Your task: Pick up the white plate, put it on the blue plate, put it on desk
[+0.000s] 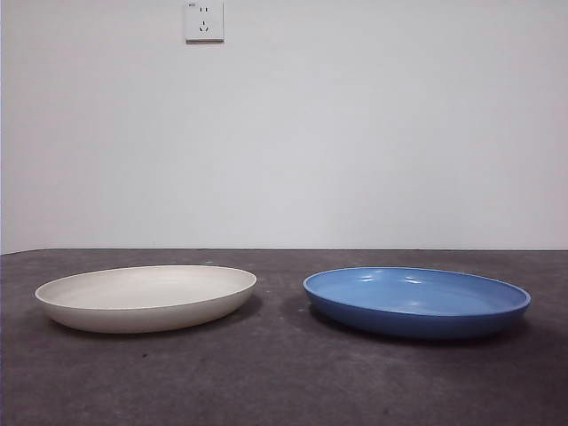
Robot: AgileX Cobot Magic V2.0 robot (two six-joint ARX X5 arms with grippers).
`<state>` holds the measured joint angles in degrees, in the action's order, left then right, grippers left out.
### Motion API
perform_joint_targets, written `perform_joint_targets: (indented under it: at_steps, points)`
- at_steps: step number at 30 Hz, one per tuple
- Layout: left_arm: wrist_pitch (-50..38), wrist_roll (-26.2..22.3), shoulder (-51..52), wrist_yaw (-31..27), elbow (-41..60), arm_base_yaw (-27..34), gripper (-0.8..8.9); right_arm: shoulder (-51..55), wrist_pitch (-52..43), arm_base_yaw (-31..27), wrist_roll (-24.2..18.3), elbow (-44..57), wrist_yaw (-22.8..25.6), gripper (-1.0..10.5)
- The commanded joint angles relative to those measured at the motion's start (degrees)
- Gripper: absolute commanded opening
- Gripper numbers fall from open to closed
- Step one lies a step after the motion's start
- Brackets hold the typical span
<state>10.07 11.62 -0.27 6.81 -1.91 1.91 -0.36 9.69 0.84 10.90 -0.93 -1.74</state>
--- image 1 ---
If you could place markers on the white wall socket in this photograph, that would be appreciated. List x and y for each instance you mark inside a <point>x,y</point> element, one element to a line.
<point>204,32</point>

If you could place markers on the white round plate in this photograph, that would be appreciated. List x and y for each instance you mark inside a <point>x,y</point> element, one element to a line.
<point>146,306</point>

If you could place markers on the blue round plate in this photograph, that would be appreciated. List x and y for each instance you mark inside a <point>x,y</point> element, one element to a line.
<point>412,319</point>

